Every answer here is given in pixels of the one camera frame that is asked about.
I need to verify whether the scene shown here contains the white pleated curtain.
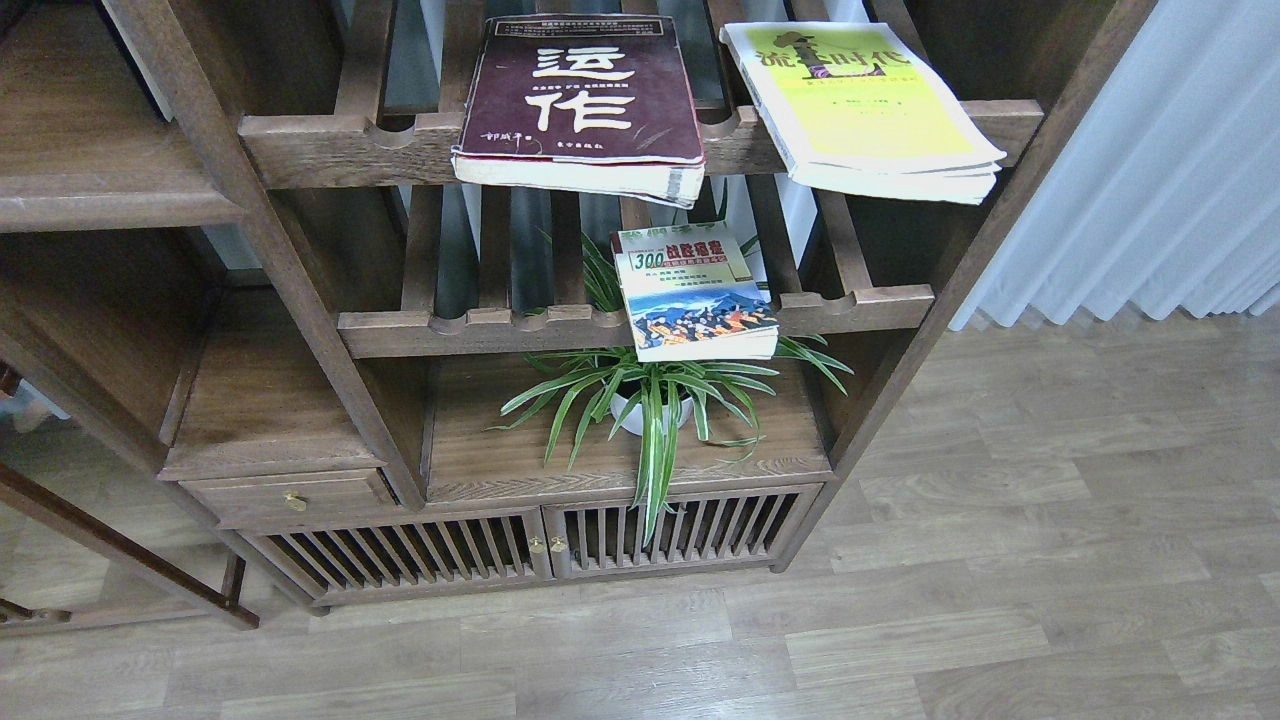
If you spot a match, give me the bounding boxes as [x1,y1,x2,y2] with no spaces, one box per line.
[950,1,1279,331]

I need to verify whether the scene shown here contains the white plant pot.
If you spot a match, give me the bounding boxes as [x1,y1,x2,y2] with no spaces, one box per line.
[609,389,692,437]

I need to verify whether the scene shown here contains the yellow cover book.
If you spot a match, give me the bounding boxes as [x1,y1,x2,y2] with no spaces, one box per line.
[719,22,1004,205]

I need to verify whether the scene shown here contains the brass drawer knob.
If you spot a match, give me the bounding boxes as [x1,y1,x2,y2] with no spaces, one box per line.
[282,492,308,512]

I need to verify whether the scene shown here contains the maroon book white characters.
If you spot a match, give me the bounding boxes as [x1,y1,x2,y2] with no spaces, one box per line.
[452,13,705,209]

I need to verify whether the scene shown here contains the green spider plant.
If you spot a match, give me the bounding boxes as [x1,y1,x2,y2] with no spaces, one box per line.
[486,176,855,547]

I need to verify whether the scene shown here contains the dark wooden bookshelf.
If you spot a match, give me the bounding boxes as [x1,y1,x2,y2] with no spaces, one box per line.
[3,1,1155,612]

